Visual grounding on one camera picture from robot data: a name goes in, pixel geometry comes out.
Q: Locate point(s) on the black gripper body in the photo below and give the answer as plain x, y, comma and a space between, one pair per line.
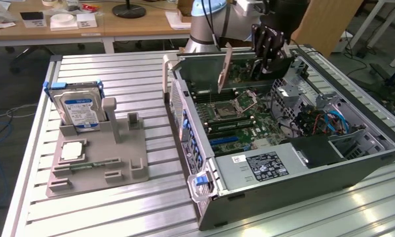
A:
285, 14

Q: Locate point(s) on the graphics card with metal bracket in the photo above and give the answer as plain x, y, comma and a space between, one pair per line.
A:
241, 70

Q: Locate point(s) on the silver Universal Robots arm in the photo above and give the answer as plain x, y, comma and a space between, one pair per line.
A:
201, 29

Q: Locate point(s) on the wooden cabinet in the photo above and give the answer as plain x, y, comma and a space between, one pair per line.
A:
333, 24

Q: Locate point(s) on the white floor socket box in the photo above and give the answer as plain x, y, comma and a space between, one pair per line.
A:
343, 44

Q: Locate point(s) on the perforated metal disk bay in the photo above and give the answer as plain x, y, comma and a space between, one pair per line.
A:
287, 98

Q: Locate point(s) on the metal socket cover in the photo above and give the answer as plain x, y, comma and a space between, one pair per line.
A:
247, 100

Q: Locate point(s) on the brown cardboard box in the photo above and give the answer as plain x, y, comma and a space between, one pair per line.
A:
185, 7

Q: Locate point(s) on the white flat box stack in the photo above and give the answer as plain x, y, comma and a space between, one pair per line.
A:
177, 21

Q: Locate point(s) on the CPU socket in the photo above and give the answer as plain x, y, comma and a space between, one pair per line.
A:
225, 111

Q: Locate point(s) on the green motherboard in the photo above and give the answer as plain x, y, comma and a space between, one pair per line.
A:
261, 128

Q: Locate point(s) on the RAM stick with black label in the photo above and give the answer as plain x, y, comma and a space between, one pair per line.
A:
230, 124

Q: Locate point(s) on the long wooden desk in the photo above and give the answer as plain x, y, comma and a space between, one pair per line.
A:
135, 24

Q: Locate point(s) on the black round lamp base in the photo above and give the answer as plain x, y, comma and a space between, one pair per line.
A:
128, 11

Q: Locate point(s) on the blue expansion slot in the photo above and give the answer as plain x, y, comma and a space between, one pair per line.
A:
222, 141

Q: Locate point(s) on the grey power supply unit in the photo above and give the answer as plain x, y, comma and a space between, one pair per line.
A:
230, 170

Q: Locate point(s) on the red packet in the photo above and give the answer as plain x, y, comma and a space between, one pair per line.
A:
90, 8

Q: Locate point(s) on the small white labelled box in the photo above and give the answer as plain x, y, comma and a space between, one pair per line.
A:
86, 21

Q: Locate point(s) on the blue case latch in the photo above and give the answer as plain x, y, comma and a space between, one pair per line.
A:
201, 180

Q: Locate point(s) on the dark grey open PC case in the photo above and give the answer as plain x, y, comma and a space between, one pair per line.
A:
283, 197

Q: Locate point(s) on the hard disk with blue caddy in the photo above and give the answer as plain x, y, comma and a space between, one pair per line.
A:
75, 108

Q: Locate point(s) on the beige tape roll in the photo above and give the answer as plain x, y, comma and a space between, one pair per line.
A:
50, 2

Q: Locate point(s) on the white box with black top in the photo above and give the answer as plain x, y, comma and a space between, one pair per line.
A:
32, 19

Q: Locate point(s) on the green RAM stick bare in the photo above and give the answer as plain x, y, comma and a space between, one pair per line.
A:
92, 165

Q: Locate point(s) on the silver CPU chip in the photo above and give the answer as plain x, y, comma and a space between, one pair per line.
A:
71, 150

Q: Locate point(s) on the black chair base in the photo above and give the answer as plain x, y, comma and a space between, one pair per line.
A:
19, 55

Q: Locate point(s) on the grey plastic parts rack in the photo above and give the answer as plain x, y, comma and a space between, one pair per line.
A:
95, 177

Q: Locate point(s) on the white paper label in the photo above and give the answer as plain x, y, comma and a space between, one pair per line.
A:
3, 25

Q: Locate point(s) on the white metal table frame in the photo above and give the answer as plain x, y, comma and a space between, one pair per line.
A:
376, 24

